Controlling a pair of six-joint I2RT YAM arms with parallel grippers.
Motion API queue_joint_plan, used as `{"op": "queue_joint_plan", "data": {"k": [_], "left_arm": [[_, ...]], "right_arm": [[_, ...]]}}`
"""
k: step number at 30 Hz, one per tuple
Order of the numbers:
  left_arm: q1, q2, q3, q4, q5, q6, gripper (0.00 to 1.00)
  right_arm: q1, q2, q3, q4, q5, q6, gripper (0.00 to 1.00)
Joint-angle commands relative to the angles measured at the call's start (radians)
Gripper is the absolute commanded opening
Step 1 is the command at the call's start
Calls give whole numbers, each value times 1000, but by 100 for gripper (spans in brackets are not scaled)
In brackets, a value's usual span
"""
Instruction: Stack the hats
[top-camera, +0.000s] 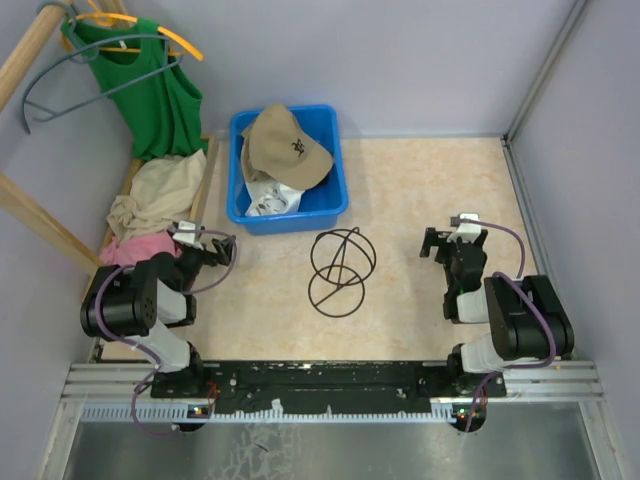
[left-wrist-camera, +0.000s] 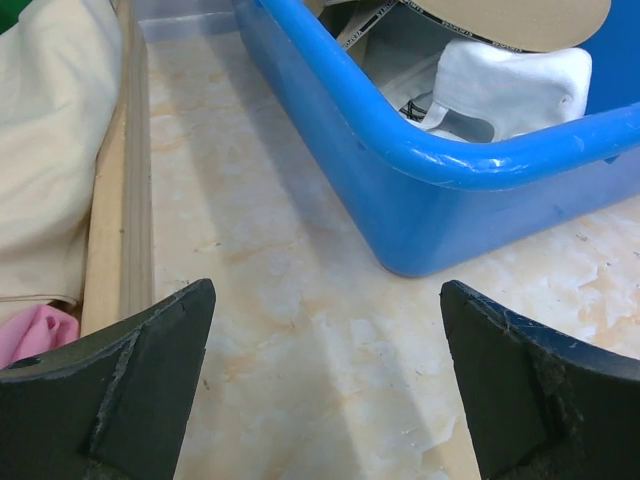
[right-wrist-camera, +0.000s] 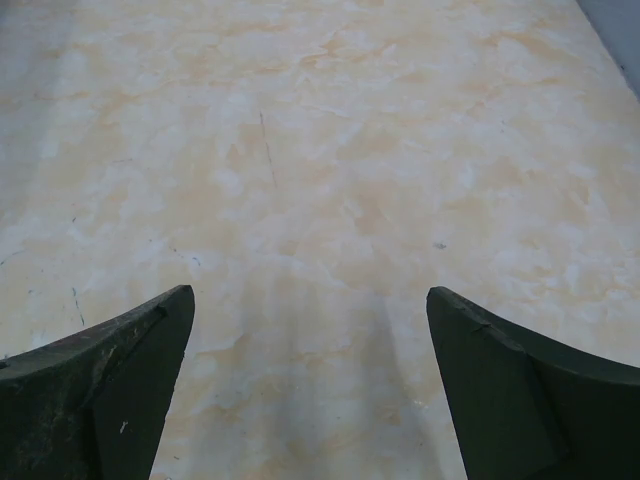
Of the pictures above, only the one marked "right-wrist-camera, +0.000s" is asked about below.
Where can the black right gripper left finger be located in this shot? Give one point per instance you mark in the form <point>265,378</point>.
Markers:
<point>93,405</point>

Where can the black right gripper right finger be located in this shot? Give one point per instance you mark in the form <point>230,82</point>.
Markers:
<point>525,406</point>

